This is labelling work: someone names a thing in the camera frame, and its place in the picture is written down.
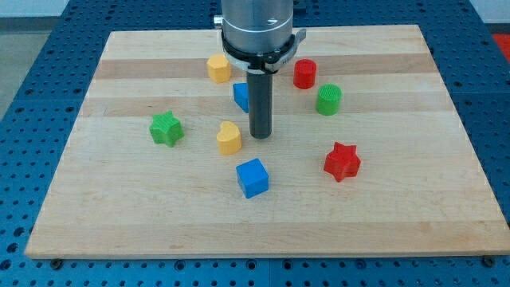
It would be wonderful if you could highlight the blue triangle block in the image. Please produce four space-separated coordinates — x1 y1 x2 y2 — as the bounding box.
233 83 249 113

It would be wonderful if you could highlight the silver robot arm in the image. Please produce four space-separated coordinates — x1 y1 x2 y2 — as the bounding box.
214 0 306 74

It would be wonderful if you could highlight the yellow heart block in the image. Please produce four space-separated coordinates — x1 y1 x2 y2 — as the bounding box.
216 121 242 155

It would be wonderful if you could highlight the blue cube block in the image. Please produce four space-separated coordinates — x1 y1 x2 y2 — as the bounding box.
236 159 269 199

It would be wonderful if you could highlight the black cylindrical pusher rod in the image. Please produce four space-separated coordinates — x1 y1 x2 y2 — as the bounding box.
246 73 273 139

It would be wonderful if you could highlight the yellow hexagon block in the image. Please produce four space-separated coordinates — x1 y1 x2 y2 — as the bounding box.
206 54 231 83

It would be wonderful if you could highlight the green cylinder block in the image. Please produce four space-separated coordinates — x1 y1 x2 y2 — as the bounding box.
316 84 343 116

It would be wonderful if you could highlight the red cylinder block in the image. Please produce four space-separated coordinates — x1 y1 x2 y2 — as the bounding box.
293 59 317 89

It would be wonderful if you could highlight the green star block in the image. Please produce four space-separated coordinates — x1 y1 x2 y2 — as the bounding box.
149 110 184 147

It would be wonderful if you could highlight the red star block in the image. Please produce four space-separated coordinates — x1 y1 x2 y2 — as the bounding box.
324 142 362 182

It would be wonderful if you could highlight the wooden board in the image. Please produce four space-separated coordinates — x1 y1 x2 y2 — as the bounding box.
25 25 509 259

